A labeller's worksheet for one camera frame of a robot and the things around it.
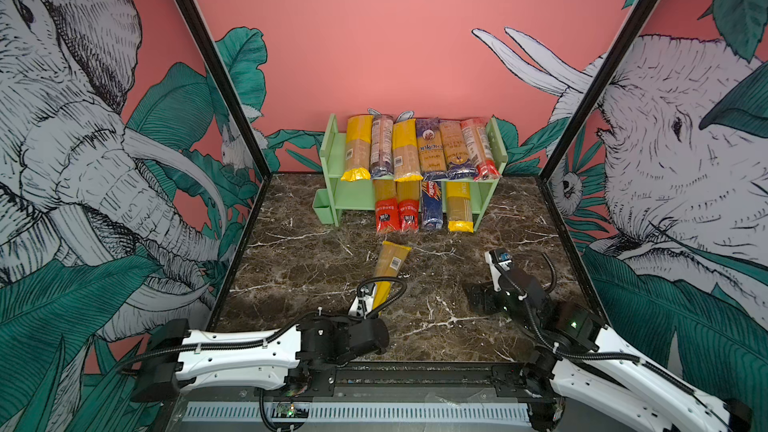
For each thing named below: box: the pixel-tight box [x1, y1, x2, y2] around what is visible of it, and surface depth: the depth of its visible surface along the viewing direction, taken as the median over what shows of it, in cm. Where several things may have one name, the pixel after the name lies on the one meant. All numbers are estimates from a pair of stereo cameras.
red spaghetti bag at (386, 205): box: [374, 179, 400, 233], surface depth 91 cm
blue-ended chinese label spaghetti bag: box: [439, 120, 478, 179], surface depth 85 cm
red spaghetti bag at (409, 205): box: [396, 181, 421, 232], surface depth 94 cm
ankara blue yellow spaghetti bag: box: [416, 118, 448, 181], surface depth 88 cm
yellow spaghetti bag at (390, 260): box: [372, 241, 412, 309], surface depth 85 cm
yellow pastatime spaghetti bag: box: [446, 182, 475, 233], surface depth 93 cm
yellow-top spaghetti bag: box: [392, 111, 423, 182], surface depth 87 cm
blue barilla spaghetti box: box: [421, 180, 443, 230], surface depth 92 cm
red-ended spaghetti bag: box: [460, 118, 501, 181], surface depth 86 cm
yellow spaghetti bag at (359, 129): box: [340, 114, 374, 182], surface depth 85 cm
